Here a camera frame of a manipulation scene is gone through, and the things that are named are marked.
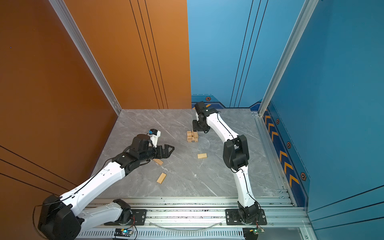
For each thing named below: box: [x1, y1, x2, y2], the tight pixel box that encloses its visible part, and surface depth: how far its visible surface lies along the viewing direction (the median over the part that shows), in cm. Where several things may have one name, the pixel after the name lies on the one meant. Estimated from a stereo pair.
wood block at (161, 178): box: [156, 172, 167, 184], surface depth 87 cm
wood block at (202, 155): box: [197, 153, 208, 159], surface depth 96 cm
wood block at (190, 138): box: [187, 135, 199, 143], surface depth 102 cm
